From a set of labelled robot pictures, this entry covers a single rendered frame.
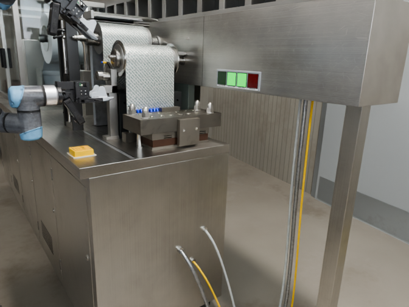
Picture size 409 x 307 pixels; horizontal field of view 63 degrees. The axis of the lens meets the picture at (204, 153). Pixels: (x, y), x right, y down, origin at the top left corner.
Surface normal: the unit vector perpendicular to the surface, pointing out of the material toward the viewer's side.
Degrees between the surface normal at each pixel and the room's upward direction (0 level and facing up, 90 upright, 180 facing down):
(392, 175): 90
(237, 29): 90
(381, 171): 90
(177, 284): 90
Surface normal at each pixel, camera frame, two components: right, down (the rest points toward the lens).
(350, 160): -0.79, 0.14
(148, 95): 0.61, 0.23
